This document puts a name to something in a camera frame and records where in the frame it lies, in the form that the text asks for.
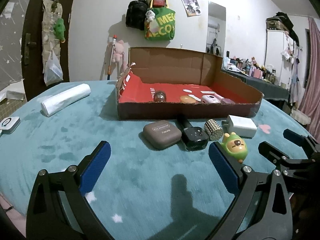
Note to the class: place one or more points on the red framed picture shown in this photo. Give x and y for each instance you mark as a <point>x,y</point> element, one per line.
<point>158,3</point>

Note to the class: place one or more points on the green plush toy on door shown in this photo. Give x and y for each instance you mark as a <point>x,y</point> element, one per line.
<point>59,30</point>

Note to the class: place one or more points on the hanging fabric organizer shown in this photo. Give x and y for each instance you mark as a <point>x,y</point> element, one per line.
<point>52,11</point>

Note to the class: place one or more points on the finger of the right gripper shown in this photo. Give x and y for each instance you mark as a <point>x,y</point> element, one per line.
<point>302,138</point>
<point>282,161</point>

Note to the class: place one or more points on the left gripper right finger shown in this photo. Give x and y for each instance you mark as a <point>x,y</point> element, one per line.
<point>260,208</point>

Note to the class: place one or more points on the black backpack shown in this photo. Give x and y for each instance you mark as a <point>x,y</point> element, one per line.
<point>135,15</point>

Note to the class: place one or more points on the pink curtain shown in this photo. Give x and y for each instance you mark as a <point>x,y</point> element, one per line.
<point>310,101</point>

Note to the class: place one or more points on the black square bottle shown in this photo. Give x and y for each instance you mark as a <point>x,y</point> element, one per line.
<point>194,138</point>

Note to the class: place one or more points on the white wardrobe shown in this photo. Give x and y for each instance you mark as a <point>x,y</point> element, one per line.
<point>279,55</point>

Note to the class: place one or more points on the green bear figurine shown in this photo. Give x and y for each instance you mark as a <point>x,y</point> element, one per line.
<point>235,146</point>

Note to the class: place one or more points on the teal plush table mat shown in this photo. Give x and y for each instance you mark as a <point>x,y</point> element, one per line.
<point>142,192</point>

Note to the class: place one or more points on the wall photo poster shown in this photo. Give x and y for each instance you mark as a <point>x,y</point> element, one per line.
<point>192,7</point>

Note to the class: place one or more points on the pink nail polish bottle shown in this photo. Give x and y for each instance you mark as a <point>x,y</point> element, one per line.
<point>223,100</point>

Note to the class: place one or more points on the pink plush toy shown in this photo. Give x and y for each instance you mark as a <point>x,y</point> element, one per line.
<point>118,52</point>

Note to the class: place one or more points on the white plastic roll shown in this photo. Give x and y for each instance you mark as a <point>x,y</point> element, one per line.
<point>56,103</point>

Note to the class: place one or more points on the brown eyeshadow case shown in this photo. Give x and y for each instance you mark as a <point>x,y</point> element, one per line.
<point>162,134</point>

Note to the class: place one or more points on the orange round compact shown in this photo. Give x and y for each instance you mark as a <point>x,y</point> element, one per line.
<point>187,99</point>

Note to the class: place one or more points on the dark cloth side table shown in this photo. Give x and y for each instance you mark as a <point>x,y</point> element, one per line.
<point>271,92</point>

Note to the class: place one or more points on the lilac round device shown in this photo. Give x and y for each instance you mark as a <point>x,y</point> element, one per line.
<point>209,98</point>

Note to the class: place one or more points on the small brown glass ball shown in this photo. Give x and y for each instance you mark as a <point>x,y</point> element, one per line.
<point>159,96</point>

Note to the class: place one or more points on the studded silver cylinder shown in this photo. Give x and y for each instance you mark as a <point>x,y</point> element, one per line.
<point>213,129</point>

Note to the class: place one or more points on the cardboard box red lining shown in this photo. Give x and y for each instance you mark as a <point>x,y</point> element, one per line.
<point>180,72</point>

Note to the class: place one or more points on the white plastic bag hanging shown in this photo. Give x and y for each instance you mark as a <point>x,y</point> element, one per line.
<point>52,72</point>

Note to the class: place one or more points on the green tote bag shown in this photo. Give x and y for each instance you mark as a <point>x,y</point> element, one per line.
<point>159,24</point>

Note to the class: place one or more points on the white square device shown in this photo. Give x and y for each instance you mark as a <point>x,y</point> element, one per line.
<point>9,124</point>

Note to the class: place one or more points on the white power adapter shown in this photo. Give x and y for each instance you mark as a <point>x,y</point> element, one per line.
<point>243,127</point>

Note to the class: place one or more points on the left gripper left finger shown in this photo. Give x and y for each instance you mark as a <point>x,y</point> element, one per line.
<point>58,208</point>

